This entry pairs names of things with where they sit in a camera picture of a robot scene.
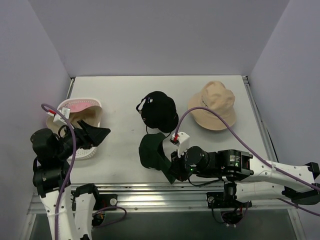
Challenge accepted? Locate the dark green cap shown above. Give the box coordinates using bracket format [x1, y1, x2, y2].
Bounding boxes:
[138, 133, 171, 174]

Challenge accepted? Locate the black baseball cap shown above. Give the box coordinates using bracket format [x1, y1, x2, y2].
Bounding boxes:
[135, 91, 179, 133]

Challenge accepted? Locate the beige bucket hat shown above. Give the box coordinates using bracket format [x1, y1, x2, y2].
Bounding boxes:
[187, 81, 237, 131]

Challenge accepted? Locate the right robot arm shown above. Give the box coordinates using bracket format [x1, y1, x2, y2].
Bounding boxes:
[168, 146, 320, 207]

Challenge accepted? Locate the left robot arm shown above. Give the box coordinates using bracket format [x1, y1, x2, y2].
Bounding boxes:
[30, 120, 111, 240]

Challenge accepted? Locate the white plastic basket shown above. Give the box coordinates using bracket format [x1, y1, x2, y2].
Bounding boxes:
[46, 97, 102, 161]

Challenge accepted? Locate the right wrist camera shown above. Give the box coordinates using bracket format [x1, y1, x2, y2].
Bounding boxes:
[170, 131, 190, 158]

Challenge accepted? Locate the aluminium front rail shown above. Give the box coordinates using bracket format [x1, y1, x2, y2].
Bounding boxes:
[27, 183, 298, 215]

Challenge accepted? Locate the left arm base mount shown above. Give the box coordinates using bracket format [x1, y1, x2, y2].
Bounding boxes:
[92, 193, 118, 227]

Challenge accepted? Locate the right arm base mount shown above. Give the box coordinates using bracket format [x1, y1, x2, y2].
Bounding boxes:
[206, 182, 252, 228]

